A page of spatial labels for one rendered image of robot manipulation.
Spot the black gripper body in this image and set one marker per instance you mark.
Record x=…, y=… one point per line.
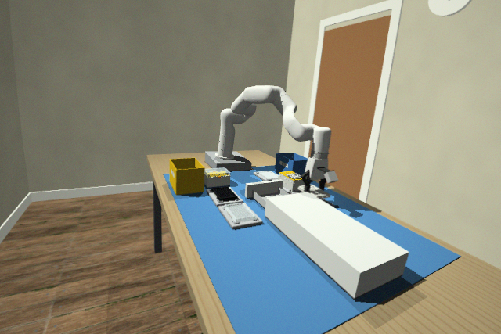
x=312, y=164

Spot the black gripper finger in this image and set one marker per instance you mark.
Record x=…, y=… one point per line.
x=322, y=184
x=305, y=180

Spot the yellow open-top bin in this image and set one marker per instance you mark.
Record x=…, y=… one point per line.
x=186, y=175

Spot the blue bench mat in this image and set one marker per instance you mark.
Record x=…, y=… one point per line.
x=267, y=285

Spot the dark blue open-top bin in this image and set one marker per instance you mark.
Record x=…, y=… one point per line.
x=290, y=162

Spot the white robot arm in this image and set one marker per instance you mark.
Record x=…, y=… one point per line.
x=245, y=106

